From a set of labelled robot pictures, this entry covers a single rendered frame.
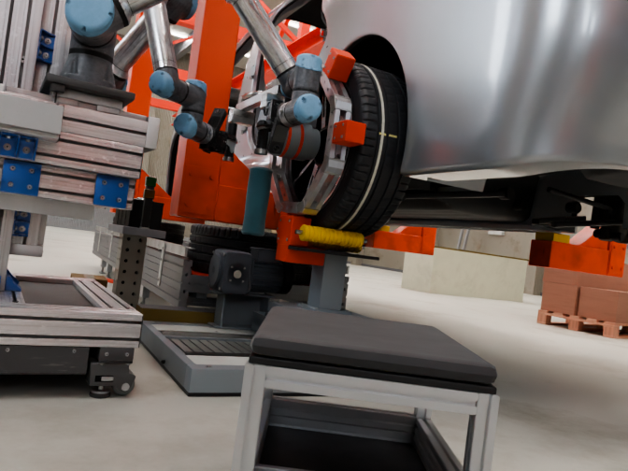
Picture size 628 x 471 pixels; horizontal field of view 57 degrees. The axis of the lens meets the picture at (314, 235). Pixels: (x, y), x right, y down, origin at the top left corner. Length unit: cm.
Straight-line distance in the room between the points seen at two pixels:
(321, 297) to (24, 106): 121
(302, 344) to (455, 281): 813
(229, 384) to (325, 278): 64
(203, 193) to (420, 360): 183
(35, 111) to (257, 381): 98
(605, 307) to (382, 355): 510
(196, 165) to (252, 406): 180
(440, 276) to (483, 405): 787
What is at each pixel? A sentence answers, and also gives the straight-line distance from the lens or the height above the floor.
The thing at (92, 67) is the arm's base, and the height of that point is 87.
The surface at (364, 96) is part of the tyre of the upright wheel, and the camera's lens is 203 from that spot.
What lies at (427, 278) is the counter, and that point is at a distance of 865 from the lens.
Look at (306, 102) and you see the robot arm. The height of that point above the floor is 86.
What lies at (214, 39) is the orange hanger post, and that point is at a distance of 265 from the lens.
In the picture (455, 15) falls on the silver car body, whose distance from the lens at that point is 195.
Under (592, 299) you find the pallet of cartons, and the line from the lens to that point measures 591.
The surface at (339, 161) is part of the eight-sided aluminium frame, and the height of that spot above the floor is 76.
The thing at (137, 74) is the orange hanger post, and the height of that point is 153.
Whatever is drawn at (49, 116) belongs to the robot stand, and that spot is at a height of 70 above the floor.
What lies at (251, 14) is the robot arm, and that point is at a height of 112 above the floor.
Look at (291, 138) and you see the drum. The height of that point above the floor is 84.
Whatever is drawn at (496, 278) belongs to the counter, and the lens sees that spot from 950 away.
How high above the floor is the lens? 47
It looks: 1 degrees up
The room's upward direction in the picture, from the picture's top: 7 degrees clockwise
